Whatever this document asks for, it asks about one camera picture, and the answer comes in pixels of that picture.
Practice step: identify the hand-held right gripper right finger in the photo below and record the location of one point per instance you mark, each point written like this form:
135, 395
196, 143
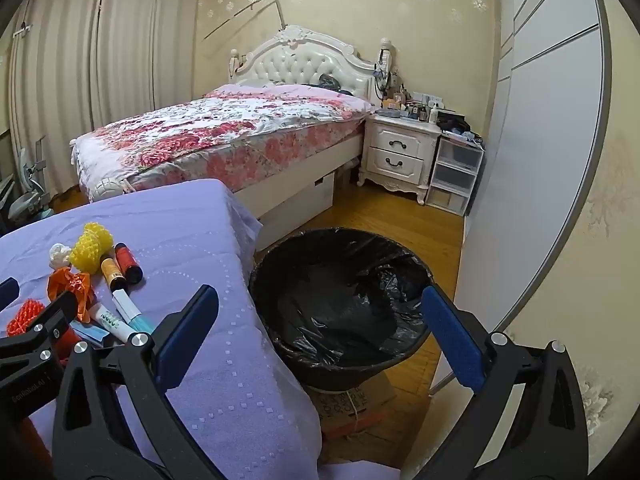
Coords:
455, 345

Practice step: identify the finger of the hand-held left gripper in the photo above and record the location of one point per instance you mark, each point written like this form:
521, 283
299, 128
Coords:
7, 290
65, 310

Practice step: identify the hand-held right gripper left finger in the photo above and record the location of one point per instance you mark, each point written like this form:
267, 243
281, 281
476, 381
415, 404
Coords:
180, 330

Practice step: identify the orange plastic wrapper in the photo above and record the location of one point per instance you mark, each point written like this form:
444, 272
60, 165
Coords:
70, 285

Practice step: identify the red foam fruit net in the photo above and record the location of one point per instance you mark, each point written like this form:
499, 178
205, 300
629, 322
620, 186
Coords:
22, 317

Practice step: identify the light blue packet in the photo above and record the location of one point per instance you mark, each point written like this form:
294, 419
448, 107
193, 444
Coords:
92, 334

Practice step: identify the white tube with green print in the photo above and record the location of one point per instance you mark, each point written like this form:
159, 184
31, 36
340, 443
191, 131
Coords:
107, 322

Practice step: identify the white tissue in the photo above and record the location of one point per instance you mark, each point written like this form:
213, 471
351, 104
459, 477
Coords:
60, 255

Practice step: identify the orange thread spool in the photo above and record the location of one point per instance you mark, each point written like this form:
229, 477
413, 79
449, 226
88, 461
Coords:
112, 275

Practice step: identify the white tube with teal end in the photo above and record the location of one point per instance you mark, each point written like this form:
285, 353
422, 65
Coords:
125, 307

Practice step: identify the yellow foam fruit net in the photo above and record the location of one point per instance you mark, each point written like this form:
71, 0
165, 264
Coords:
90, 250

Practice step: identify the red thread spool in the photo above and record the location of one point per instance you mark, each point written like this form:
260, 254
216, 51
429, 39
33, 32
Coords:
129, 265

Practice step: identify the black bin with black bag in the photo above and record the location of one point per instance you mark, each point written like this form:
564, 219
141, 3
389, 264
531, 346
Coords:
340, 310

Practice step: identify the purple cloth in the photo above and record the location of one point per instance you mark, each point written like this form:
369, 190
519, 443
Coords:
200, 240

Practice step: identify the cardboard box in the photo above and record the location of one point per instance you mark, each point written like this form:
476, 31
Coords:
360, 400

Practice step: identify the red flat box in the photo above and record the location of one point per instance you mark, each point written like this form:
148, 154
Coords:
365, 422

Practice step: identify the clear plastic drawer unit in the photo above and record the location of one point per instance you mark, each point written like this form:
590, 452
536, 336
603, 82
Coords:
455, 175

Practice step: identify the white nightstand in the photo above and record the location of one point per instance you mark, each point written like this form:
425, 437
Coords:
400, 150

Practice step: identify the beige curtain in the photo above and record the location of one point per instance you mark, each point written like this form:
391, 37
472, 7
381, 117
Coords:
145, 45
55, 90

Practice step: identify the floral bedspread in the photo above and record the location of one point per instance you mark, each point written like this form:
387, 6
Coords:
225, 125

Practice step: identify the pile of dark items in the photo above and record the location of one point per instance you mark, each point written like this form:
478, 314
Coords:
452, 122

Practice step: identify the white sliding wardrobe door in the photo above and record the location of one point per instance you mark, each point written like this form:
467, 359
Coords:
540, 135

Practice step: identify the cluster of small bottles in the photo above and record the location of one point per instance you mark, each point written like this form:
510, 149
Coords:
405, 107

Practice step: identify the white curtain clip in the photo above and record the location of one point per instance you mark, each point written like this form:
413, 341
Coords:
23, 29

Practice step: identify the dark cloth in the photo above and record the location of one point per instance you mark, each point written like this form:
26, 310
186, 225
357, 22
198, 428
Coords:
327, 80

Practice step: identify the bed with floral cover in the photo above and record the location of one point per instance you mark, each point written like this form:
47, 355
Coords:
300, 60

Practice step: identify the thin metal pole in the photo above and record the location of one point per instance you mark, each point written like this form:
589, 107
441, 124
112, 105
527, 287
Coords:
240, 14

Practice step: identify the white wall socket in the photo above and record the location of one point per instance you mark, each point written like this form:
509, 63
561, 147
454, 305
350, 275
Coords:
427, 97

